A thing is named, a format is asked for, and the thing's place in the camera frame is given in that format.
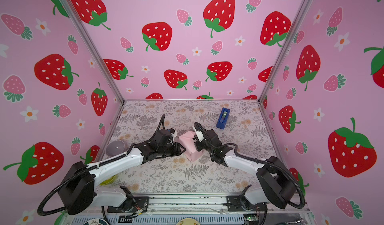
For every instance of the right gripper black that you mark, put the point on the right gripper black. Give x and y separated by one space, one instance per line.
197 142

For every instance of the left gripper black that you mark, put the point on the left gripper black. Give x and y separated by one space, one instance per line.
178 149

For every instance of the purple wrapping paper sheet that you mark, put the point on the purple wrapping paper sheet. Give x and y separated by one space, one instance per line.
188 142

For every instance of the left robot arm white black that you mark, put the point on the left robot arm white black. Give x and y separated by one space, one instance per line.
80 187

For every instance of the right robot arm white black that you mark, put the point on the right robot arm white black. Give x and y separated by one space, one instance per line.
277 185

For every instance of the blue tape dispenser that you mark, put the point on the blue tape dispenser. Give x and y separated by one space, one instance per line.
223 118

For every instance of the grey round lid disc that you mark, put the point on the grey round lid disc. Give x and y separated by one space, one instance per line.
115 148

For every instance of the yellow-green tape roll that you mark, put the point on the yellow-green tape roll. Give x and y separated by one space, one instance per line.
109 180

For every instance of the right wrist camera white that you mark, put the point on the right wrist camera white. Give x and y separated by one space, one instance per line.
199 134

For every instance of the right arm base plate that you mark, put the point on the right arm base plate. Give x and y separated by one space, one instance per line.
238 203

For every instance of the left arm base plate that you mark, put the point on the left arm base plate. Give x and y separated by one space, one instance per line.
131 204

